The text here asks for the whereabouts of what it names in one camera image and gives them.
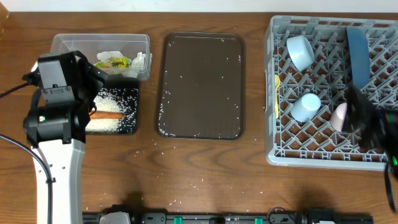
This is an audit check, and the orange carrot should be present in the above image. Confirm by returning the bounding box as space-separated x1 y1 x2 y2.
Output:
90 111 124 119

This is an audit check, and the pink plastic cup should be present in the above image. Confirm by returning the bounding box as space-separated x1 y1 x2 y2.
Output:
330 103 347 132

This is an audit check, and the yellow green snack wrapper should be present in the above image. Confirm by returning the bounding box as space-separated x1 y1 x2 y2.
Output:
95 57 131 68

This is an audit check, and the white tissue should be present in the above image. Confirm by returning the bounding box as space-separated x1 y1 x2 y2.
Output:
97 51 146 78

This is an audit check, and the light blue plastic cup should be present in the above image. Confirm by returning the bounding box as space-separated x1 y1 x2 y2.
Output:
290 93 321 123

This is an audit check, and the dark blue plate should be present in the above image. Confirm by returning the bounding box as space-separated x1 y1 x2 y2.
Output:
346 27 370 89

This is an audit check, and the light blue rice bowl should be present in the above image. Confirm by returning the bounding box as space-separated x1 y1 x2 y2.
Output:
286 35 315 72

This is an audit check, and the yellow plastic spoon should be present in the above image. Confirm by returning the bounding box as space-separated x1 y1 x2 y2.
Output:
274 75 280 119

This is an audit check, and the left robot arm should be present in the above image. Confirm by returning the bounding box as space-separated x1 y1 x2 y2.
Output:
23 50 108 223

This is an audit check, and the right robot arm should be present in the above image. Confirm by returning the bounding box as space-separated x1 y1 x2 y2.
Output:
342 85 397 177

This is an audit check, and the clear plastic waste bin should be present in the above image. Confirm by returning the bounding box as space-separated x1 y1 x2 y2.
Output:
50 34 152 82

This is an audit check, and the grey dishwasher rack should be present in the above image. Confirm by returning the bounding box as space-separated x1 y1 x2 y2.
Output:
264 16 397 171

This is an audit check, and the pile of white rice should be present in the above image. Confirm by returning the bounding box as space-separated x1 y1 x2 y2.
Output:
85 88 138 134

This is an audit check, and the black rectangular tray bin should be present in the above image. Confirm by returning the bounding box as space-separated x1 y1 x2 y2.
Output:
85 80 141 135

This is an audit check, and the dark brown serving tray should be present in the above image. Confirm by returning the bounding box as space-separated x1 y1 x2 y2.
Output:
155 32 246 141

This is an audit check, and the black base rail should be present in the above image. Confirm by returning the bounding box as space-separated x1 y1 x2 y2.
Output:
83 205 374 224

